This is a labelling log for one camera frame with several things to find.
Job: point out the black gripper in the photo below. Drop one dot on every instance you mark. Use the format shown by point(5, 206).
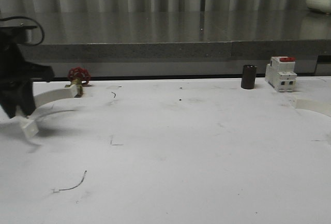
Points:
point(16, 71)

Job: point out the white half clamp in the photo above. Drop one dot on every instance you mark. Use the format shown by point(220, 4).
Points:
point(312, 105)
point(29, 125)

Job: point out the brass valve red handwheel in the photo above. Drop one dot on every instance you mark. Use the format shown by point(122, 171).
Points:
point(79, 77)

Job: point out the dark brown cylinder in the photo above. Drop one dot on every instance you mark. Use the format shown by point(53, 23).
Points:
point(248, 76)

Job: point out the white circuit breaker red switch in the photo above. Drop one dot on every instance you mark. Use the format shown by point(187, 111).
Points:
point(280, 73)

